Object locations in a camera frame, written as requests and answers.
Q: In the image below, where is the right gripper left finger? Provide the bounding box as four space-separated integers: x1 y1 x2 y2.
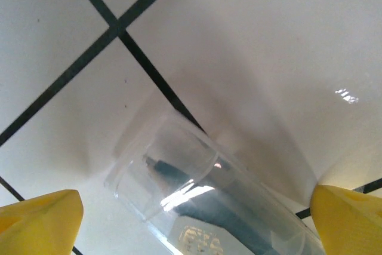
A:
0 189 84 255

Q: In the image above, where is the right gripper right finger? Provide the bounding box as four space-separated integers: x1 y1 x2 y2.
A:
310 185 382 255

